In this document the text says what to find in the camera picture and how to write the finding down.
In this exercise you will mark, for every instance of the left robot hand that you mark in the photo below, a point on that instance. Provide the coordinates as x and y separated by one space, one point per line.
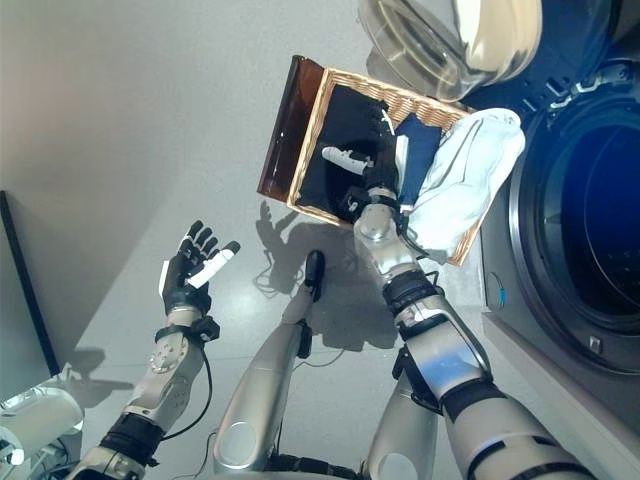
180 280

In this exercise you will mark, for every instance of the grey panel with black edge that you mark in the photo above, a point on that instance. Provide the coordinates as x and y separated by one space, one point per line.
25 300

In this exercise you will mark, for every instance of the white rounded device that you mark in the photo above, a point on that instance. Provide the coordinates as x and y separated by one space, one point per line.
35 420

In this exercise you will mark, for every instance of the navy blue folded garment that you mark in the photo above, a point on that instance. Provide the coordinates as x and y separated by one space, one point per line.
420 150

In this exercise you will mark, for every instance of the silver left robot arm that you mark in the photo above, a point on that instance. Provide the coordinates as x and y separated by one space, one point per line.
160 380

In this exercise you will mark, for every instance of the silver left robot leg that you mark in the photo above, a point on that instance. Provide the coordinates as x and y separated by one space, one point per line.
260 380

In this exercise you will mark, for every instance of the round glass washer door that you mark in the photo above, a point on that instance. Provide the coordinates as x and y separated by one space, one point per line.
480 45

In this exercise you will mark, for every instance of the large black garment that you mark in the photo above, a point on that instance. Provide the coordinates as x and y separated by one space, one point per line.
345 125

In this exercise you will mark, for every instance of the brown acrylic stand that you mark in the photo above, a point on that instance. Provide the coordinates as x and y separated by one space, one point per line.
285 140

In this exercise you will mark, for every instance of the white folded garment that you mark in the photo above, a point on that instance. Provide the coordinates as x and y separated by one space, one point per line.
465 175

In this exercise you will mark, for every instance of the rectangular wicker laundry basket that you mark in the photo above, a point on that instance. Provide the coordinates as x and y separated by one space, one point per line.
305 165

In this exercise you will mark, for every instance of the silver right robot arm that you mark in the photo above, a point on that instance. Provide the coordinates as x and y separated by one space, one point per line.
450 360

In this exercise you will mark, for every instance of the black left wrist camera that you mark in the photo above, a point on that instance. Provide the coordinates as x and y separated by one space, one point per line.
206 330

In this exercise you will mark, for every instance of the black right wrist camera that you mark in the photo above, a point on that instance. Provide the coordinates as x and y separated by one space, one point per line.
356 199

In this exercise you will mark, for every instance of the silver robot leg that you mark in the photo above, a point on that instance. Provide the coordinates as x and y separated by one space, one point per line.
260 380
400 425

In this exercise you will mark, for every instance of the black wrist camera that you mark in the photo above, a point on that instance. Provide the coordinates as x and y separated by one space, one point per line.
356 199
206 330

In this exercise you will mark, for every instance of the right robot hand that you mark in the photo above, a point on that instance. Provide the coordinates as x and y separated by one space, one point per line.
385 165

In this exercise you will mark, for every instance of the silver right robot leg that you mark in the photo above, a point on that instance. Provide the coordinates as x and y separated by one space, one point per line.
400 425

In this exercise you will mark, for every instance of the grey front-load washing machine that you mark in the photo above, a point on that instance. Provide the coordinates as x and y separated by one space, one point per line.
575 225

